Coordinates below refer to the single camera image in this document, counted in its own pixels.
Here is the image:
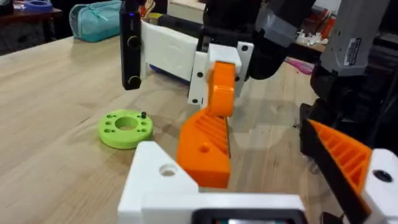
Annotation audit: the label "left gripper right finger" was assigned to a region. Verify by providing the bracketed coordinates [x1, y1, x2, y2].
[299, 118, 398, 224]

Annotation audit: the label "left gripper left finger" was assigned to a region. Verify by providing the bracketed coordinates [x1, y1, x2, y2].
[117, 141, 200, 224]

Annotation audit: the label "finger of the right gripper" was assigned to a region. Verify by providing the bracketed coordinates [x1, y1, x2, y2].
[187, 50, 222, 118]
[221, 41, 254, 118]

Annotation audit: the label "orange ribbed wedge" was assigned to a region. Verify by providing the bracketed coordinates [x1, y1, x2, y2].
[176, 108, 232, 189]

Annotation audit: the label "right wrist flat plate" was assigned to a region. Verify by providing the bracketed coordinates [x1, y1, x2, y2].
[140, 13, 203, 83]

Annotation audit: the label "heap of white parts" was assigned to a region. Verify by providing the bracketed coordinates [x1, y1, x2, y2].
[295, 29, 329, 48]

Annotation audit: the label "green disc with holes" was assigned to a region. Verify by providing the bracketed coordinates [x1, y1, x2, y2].
[98, 108, 154, 150]

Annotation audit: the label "wooden utensils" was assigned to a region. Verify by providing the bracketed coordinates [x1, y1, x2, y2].
[138, 0, 157, 18]

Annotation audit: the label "teal zip bag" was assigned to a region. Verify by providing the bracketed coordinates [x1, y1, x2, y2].
[68, 0, 123, 43]

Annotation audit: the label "dark wooden side table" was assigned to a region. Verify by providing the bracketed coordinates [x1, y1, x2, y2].
[0, 7, 63, 44]

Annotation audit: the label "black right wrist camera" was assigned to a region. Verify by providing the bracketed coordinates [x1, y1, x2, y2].
[119, 0, 143, 91]

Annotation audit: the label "blue tape ring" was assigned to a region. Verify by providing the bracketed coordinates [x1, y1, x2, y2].
[22, 0, 54, 14]

